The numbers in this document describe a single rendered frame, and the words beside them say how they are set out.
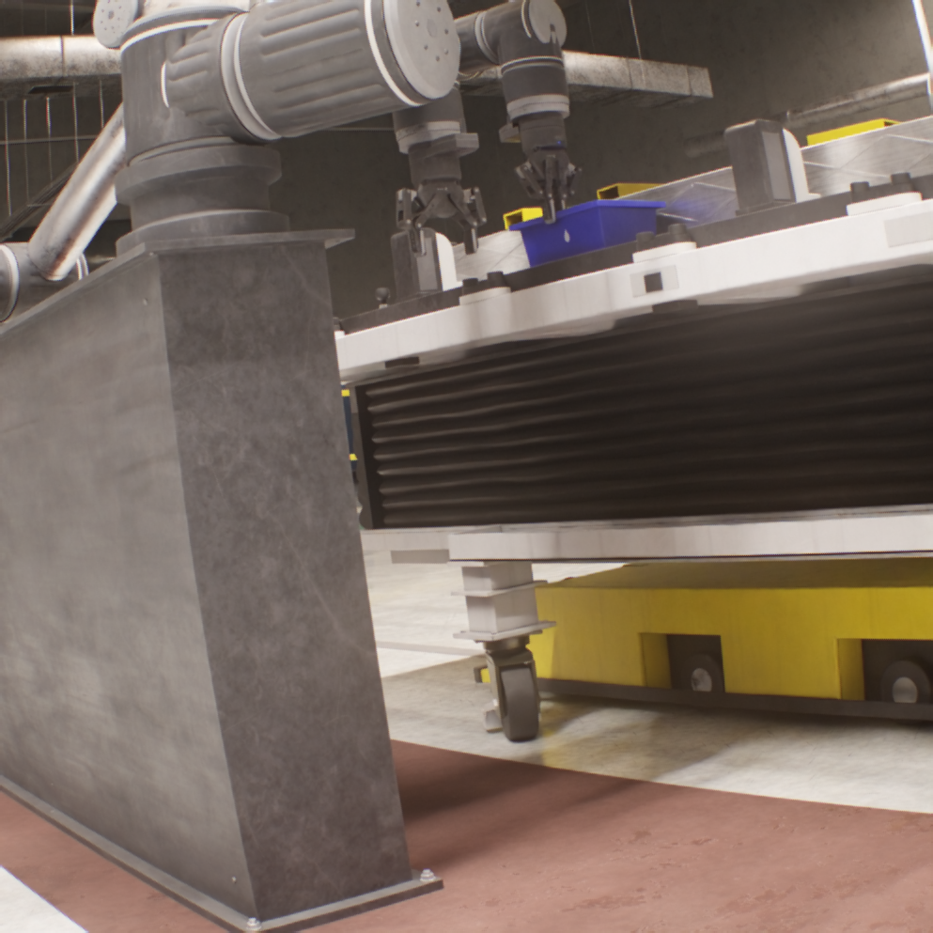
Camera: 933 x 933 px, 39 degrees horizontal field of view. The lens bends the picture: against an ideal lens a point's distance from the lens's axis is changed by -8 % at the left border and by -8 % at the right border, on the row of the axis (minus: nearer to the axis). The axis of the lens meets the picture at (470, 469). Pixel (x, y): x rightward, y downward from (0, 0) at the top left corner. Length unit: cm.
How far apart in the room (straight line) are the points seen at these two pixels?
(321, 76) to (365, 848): 101
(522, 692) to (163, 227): 133
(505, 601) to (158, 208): 128
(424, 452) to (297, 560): 135
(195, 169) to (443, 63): 35
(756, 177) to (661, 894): 99
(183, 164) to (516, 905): 106
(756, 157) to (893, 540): 58
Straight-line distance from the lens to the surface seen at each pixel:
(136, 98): 192
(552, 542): 258
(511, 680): 278
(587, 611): 300
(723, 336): 242
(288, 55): 178
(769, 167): 199
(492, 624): 281
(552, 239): 235
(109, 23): 286
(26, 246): 344
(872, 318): 220
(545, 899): 184
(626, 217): 229
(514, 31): 235
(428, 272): 267
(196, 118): 186
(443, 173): 211
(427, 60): 176
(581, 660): 305
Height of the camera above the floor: 62
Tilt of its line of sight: 1 degrees down
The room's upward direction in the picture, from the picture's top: 7 degrees counter-clockwise
